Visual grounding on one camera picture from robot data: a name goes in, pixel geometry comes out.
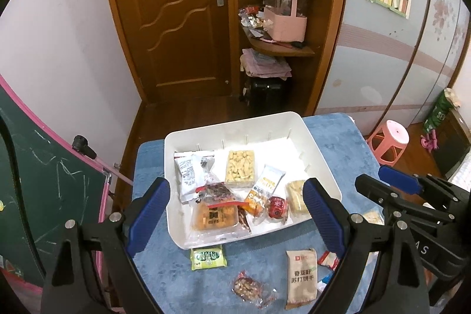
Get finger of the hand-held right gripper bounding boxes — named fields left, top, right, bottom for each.
left=378, top=165, right=471, bottom=212
left=354, top=173, right=457, bottom=226

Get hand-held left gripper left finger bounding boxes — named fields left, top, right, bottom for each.
left=40, top=177, right=172, bottom=314

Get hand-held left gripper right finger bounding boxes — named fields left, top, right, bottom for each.
left=302, top=177, right=431, bottom=314

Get clear pale cookie packet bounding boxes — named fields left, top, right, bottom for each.
left=224, top=149, right=257, bottom=188
left=285, top=180, right=311, bottom=215

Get small red snack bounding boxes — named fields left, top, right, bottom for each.
left=266, top=195, right=289, bottom=221

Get white printed snack packet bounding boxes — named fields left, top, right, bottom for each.
left=174, top=151, right=216, bottom=204

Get orange and white snack packet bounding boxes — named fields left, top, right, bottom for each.
left=243, top=164, right=287, bottom=217

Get clear square cracker packet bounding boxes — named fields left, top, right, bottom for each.
left=190, top=202, right=240, bottom=234

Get white plastic tray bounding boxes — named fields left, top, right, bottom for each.
left=164, top=111, right=343, bottom=250

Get large clear bread bag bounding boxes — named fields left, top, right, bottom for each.
left=359, top=209, right=385, bottom=226

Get red and white snack packet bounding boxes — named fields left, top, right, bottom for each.
left=317, top=251, right=341, bottom=271

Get pink plastic stool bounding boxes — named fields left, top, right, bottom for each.
left=367, top=120, right=410, bottom=167

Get pink toy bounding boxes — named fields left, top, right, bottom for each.
left=420, top=132, right=440, bottom=152

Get beige cracker packet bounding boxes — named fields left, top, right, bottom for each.
left=285, top=248, right=318, bottom=311

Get blue snack packet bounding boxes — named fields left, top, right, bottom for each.
left=316, top=272, right=335, bottom=294

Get checked blanket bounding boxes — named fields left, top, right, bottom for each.
left=445, top=156, right=471, bottom=184

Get dark wooden cabinet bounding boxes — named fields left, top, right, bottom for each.
left=429, top=108, right=471, bottom=178

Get green snack packet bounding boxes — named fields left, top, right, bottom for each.
left=190, top=245, right=228, bottom=270

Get green bag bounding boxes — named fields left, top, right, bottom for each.
left=422, top=88, right=457, bottom=134

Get clear nut packet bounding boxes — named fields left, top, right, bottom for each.
left=231, top=270, right=279, bottom=309

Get floral sliding wardrobe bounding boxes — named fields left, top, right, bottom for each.
left=313, top=0, right=471, bottom=138

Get green chalkboard easel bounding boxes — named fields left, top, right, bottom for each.
left=0, top=75, right=135, bottom=300

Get black suitcase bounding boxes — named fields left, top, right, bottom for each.
left=241, top=75, right=289, bottom=116

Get folded pink towels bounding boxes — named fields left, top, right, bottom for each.
left=240, top=48, right=293, bottom=80

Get wooden corner shelf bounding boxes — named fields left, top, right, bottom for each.
left=224, top=0, right=350, bottom=118

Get pink basket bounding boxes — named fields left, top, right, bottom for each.
left=263, top=0, right=309, bottom=43

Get brown wooden door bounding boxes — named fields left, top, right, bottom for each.
left=99, top=0, right=236, bottom=105

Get pile of shiny wrappers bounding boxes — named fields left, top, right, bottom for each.
left=238, top=5, right=267, bottom=39

